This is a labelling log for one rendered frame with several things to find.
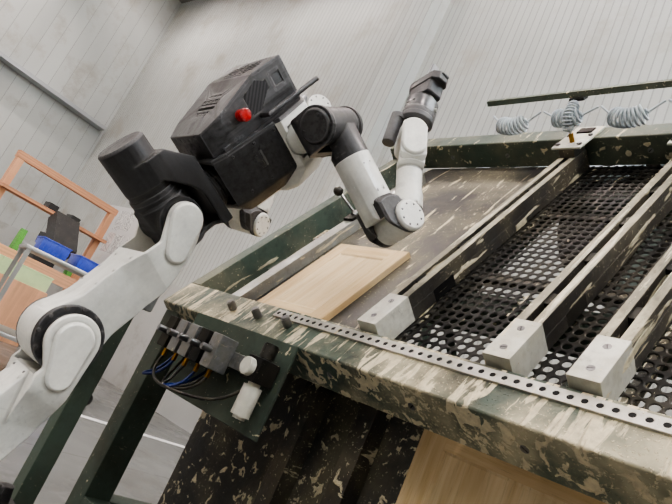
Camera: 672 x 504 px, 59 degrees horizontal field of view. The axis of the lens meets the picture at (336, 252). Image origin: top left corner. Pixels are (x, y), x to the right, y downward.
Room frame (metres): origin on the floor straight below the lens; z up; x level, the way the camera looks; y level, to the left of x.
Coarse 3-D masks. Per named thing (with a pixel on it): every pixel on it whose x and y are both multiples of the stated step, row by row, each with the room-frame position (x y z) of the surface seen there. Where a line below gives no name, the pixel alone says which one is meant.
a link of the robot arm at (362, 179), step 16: (352, 160) 1.27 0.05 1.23; (368, 160) 1.28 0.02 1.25; (352, 176) 1.28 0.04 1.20; (368, 176) 1.28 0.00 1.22; (352, 192) 1.30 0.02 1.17; (368, 192) 1.28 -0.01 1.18; (384, 192) 1.29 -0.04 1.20; (368, 208) 1.29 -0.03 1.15; (384, 208) 1.27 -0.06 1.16; (400, 208) 1.27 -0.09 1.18; (416, 208) 1.29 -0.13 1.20; (368, 224) 1.32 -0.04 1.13; (400, 224) 1.28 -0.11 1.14; (416, 224) 1.28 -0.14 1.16
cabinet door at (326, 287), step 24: (312, 264) 1.91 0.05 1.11; (336, 264) 1.85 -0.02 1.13; (360, 264) 1.78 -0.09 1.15; (384, 264) 1.72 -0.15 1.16; (288, 288) 1.82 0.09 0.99; (312, 288) 1.77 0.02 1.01; (336, 288) 1.71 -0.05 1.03; (360, 288) 1.65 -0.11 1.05; (312, 312) 1.64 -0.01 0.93; (336, 312) 1.61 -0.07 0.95
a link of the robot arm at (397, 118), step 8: (392, 112) 1.41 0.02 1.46; (400, 112) 1.40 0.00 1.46; (408, 112) 1.38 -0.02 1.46; (416, 112) 1.37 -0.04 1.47; (424, 112) 1.37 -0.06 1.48; (392, 120) 1.40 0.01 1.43; (400, 120) 1.40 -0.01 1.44; (424, 120) 1.38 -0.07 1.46; (432, 120) 1.39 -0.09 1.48; (392, 128) 1.39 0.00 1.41; (384, 136) 1.39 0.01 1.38; (392, 136) 1.39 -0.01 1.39; (400, 136) 1.38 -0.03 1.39; (384, 144) 1.41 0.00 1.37; (392, 144) 1.40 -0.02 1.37
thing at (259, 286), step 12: (336, 228) 2.04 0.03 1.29; (348, 228) 2.03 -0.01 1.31; (324, 240) 1.98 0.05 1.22; (336, 240) 2.01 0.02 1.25; (300, 252) 1.97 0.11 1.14; (312, 252) 1.97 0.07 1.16; (324, 252) 2.00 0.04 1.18; (288, 264) 1.92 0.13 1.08; (300, 264) 1.95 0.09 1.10; (264, 276) 1.91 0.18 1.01; (276, 276) 1.91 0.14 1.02; (288, 276) 1.94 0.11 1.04; (252, 288) 1.87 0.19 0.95; (264, 288) 1.90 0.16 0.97
